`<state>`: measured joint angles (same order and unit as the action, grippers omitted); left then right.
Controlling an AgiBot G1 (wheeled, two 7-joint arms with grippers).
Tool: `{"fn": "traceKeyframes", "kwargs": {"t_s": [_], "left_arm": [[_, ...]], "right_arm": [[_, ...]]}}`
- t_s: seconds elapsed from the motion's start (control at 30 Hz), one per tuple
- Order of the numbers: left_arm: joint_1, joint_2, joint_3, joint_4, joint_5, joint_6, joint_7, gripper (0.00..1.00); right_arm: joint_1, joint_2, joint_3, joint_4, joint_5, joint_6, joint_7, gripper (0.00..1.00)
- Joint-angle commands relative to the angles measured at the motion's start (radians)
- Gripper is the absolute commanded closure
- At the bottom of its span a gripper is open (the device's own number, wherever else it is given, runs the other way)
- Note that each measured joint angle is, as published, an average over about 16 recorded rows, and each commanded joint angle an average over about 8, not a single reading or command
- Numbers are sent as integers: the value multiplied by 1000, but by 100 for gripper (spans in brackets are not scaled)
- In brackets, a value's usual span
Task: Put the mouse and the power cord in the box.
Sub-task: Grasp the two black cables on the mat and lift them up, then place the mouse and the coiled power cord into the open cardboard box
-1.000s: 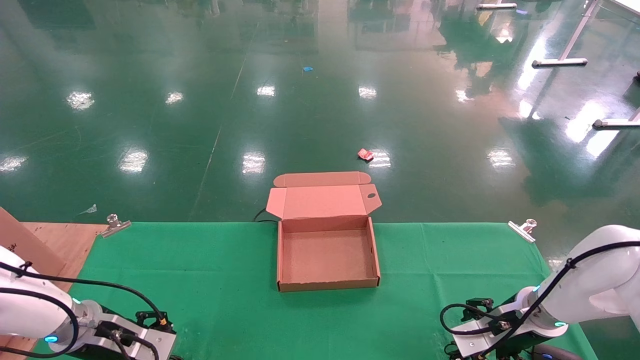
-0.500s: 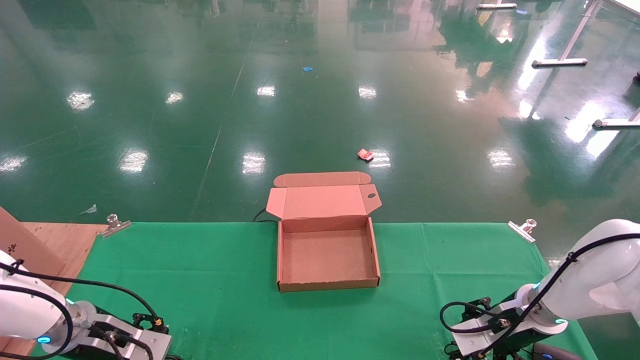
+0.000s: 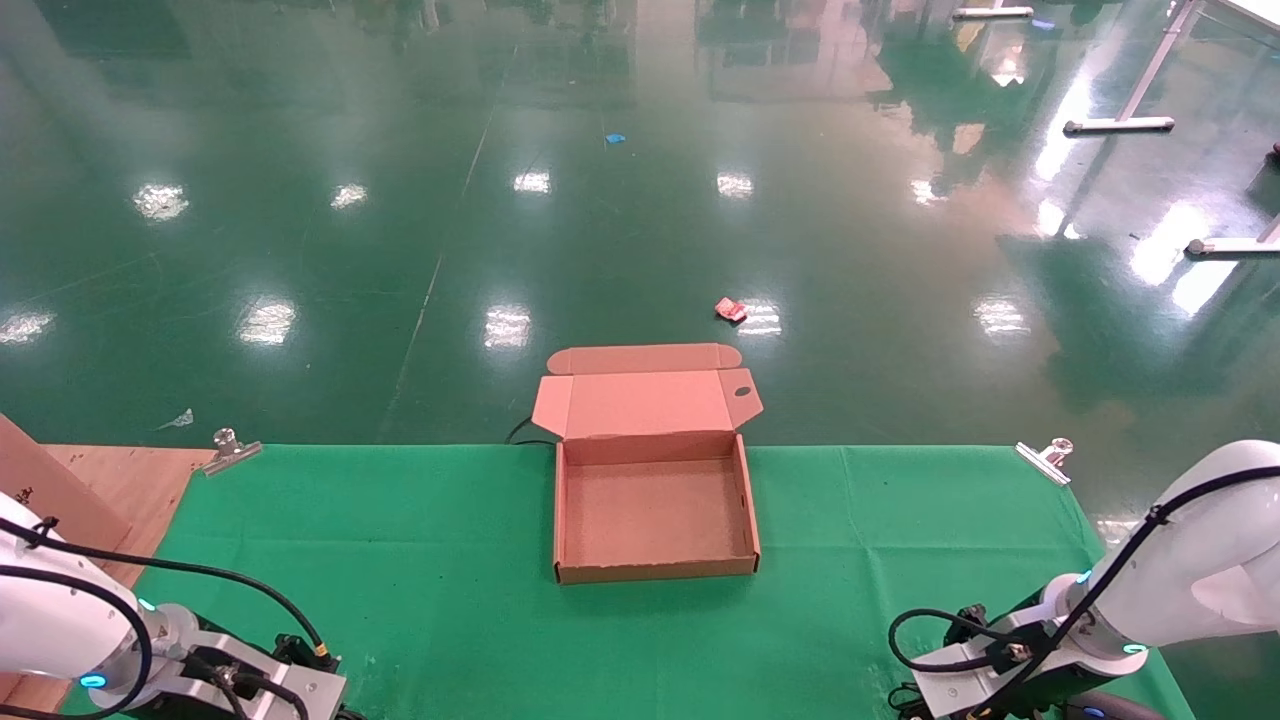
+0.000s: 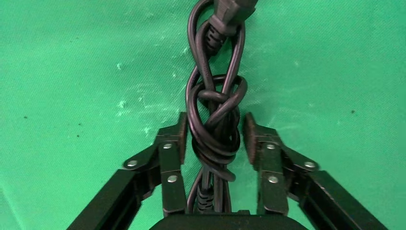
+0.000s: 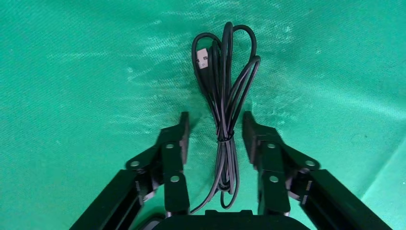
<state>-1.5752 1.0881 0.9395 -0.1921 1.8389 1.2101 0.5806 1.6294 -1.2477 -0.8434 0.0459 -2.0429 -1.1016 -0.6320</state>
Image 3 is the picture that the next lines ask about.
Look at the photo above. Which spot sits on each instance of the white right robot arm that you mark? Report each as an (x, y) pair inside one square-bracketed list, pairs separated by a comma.
[(1200, 560)]

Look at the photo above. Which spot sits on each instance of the white metal table leg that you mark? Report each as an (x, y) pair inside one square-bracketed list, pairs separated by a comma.
[(1120, 125), (1235, 245)]

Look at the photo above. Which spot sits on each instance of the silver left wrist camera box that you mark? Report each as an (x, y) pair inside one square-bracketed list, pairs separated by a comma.
[(290, 692)]

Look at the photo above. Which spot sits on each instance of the white metal floor bar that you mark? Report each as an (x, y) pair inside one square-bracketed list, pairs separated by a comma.
[(990, 12)]

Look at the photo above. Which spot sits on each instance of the green table cloth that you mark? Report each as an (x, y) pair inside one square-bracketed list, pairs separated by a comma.
[(450, 600)]

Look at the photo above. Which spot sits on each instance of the flat open cardboard box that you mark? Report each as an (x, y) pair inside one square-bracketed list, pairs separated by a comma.
[(650, 510)]

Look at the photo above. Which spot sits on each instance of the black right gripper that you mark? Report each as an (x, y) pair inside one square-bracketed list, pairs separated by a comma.
[(1110, 708)]

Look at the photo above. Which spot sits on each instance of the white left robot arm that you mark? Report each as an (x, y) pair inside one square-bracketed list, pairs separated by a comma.
[(50, 610)]

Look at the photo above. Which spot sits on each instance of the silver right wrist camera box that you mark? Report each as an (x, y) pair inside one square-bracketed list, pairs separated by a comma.
[(960, 690)]

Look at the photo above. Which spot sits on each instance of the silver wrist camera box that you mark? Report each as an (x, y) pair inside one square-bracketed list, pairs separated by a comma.
[(960, 690), (290, 692)]

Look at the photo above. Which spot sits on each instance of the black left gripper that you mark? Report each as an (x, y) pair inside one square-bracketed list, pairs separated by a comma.
[(222, 640)]

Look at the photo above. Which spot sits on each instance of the metal binder clip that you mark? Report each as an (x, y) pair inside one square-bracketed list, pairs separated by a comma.
[(1045, 462), (228, 455)]

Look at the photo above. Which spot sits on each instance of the red crumpled packet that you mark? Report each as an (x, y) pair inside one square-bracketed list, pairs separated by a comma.
[(731, 309)]

